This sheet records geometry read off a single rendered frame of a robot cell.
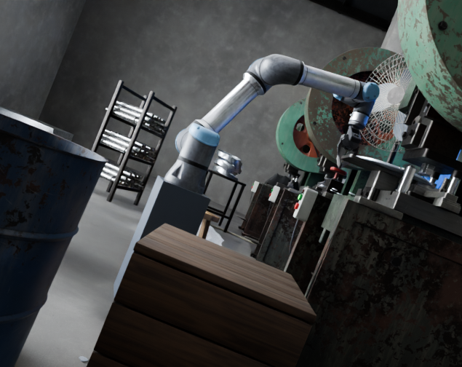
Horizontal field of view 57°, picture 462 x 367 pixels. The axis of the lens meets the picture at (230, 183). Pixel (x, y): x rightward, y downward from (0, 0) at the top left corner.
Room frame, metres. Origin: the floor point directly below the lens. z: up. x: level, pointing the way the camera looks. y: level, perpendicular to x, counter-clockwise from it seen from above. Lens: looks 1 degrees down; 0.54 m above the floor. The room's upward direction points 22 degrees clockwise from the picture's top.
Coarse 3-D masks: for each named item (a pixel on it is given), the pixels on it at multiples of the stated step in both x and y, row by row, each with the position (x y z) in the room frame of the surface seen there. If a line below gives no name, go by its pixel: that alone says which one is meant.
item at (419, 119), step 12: (420, 120) 1.56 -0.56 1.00; (408, 132) 1.52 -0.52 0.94; (420, 132) 1.49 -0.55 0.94; (432, 132) 1.47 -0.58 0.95; (444, 132) 1.47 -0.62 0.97; (456, 132) 1.47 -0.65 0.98; (408, 144) 1.52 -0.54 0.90; (420, 144) 1.49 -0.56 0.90; (432, 144) 1.47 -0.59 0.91; (444, 144) 1.47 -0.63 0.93; (456, 144) 1.47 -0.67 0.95; (456, 156) 1.47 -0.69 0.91
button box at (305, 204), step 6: (306, 192) 1.75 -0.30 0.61; (312, 192) 1.75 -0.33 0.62; (306, 198) 1.75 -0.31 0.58; (312, 198) 1.75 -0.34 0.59; (300, 204) 1.75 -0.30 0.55; (306, 204) 1.75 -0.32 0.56; (312, 204) 1.75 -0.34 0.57; (300, 210) 1.75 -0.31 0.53; (306, 210) 1.75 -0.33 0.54; (294, 216) 1.78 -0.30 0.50; (300, 216) 1.75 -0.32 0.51; (306, 216) 1.75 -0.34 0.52
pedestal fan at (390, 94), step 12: (408, 72) 2.31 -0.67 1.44; (384, 84) 2.37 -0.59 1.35; (396, 84) 2.45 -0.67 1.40; (384, 96) 2.44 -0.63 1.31; (396, 96) 2.29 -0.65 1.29; (384, 108) 2.37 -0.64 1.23; (384, 120) 2.46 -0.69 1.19; (396, 120) 2.39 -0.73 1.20; (372, 132) 2.47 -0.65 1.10; (396, 132) 2.37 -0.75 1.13; (372, 144) 2.43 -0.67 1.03; (384, 144) 2.39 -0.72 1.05; (396, 144) 2.40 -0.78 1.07
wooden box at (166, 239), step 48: (144, 240) 0.91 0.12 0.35; (192, 240) 1.13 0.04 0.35; (144, 288) 0.86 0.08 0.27; (192, 288) 0.86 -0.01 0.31; (240, 288) 0.86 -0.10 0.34; (288, 288) 1.02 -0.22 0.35; (144, 336) 0.86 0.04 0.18; (192, 336) 0.86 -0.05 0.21; (240, 336) 0.86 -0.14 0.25; (288, 336) 0.86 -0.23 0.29
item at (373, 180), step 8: (344, 160) 1.60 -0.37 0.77; (352, 160) 1.53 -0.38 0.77; (360, 160) 1.47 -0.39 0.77; (368, 168) 1.56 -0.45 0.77; (376, 168) 1.49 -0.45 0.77; (384, 168) 1.47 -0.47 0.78; (376, 176) 1.50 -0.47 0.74; (384, 176) 1.49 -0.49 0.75; (392, 176) 1.49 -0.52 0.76; (400, 176) 1.47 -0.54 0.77; (368, 184) 1.55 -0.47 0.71; (376, 184) 1.49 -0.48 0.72; (384, 184) 1.49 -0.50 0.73; (392, 184) 1.49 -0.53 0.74; (360, 192) 1.58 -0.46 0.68; (368, 192) 1.51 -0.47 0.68; (376, 192) 1.49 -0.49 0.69
